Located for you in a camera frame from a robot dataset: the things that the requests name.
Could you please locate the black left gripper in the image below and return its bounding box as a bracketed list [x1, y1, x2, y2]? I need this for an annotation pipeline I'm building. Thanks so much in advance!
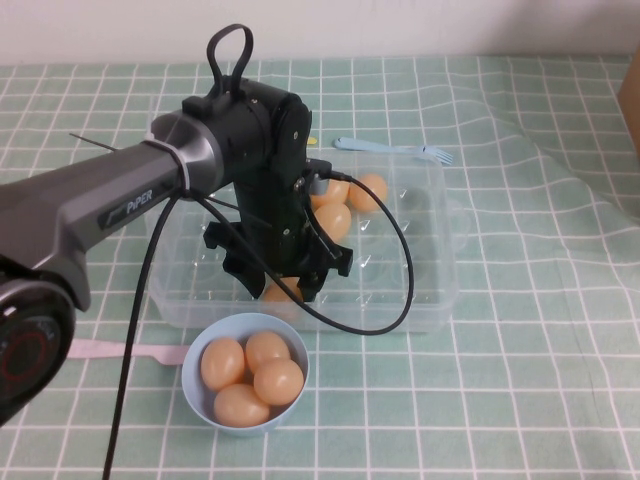
[202, 163, 357, 303]

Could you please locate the beige plastic egg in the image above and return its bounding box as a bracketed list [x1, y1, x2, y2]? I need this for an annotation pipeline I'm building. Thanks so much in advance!
[348, 173, 389, 212]
[200, 337, 246, 393]
[244, 330, 292, 374]
[253, 358, 305, 407]
[262, 276, 305, 305]
[313, 202, 353, 246]
[310, 178, 351, 210]
[213, 383, 272, 428]

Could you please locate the transparent plastic egg box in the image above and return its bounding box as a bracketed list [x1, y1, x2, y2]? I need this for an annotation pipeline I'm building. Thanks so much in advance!
[147, 149, 471, 336]

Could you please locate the brown cardboard box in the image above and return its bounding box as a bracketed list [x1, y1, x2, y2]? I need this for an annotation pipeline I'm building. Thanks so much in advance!
[617, 60, 640, 134]

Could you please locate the light blue bowl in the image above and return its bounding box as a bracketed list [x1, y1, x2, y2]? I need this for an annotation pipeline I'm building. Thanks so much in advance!
[181, 313, 310, 437]

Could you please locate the pink plastic knife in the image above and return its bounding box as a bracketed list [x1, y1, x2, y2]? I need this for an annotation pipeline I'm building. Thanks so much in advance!
[72, 339, 188, 366]

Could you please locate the blue plastic fork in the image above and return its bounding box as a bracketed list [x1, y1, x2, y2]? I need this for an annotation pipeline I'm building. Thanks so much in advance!
[333, 137, 454, 166]

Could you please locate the green checked tablecloth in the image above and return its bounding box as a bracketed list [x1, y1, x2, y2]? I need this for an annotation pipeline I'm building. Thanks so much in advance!
[0, 54, 640, 480]

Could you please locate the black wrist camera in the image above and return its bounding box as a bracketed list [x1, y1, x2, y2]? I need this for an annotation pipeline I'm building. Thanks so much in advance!
[305, 158, 335, 197]

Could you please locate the white cable tie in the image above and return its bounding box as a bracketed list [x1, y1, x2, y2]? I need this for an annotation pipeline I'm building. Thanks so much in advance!
[144, 132, 194, 199]

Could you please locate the thin black camera cable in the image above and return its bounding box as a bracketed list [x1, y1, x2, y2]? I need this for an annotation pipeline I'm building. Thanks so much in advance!
[101, 169, 417, 480]

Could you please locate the black looped flat cable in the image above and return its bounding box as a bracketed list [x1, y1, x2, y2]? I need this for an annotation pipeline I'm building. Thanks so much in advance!
[206, 23, 255, 99]

